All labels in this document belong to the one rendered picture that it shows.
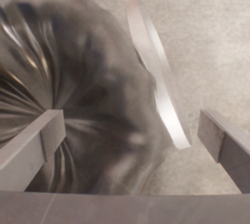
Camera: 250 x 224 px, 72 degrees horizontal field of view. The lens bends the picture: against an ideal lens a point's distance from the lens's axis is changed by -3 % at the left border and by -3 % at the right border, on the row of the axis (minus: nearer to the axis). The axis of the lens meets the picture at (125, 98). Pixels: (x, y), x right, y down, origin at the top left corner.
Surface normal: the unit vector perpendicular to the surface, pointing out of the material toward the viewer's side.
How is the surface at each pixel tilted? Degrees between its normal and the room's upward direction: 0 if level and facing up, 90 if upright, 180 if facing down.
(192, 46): 0
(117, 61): 11
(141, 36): 16
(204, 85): 0
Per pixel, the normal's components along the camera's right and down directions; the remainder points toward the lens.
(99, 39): -0.21, 0.04
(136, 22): -0.43, -0.36
